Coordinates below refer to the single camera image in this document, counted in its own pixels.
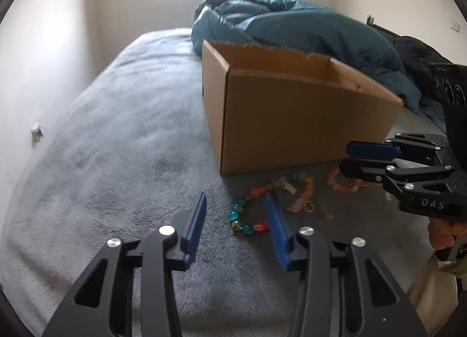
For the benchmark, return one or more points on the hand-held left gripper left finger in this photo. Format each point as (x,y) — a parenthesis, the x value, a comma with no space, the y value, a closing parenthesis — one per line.
(197,220)

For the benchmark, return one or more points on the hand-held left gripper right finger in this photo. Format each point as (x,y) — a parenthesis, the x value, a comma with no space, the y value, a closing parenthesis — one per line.
(277,234)

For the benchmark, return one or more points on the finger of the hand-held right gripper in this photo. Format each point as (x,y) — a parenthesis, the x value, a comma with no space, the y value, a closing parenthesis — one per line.
(361,169)
(368,150)

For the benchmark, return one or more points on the cardboard box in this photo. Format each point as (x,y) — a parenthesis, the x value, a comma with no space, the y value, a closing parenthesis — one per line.
(292,121)

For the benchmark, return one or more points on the person's right hand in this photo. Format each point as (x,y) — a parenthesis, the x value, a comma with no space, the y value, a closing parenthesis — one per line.
(443,233)

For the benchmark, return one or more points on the dark garment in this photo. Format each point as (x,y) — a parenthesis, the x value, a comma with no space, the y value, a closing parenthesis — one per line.
(416,56)

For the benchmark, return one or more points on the grey fleece blanket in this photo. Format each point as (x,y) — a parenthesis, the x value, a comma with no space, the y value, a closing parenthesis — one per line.
(109,158)

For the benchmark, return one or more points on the dark headboard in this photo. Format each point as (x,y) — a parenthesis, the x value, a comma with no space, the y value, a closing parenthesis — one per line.
(379,25)

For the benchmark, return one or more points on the teal duvet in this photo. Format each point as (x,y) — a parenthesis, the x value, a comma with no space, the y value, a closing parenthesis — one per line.
(310,26)

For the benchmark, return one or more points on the white light switch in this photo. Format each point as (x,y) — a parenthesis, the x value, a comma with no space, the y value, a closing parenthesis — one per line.
(455,26)

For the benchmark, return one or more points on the white wall charger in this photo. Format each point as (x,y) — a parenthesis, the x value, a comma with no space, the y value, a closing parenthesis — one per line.
(36,132)

